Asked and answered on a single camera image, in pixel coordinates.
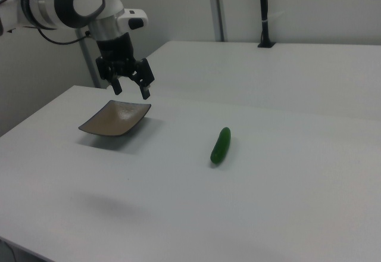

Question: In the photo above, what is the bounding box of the grey metal wall post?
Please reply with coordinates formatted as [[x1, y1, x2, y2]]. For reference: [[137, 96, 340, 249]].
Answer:
[[78, 32, 102, 89], [206, 0, 226, 43]]

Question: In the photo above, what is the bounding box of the thin dark cable below table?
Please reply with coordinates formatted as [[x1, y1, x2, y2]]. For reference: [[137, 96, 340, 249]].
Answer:
[[0, 241, 17, 262]]

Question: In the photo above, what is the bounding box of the black upright cable pole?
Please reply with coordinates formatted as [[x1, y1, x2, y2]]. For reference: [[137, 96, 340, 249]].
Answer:
[[258, 0, 272, 45]]

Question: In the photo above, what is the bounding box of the square brown ceramic plate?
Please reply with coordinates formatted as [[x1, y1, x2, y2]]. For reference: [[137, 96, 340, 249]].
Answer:
[[77, 100, 152, 139]]

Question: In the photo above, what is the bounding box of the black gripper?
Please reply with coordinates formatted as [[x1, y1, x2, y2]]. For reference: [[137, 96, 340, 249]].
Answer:
[[95, 32, 156, 101]]

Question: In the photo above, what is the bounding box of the black arm cable with connector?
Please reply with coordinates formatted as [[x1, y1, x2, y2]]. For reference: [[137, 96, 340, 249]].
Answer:
[[37, 27, 92, 46]]

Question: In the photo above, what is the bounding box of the green cucumber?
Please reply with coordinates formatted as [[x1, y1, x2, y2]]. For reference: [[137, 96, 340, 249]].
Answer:
[[210, 126, 232, 166]]

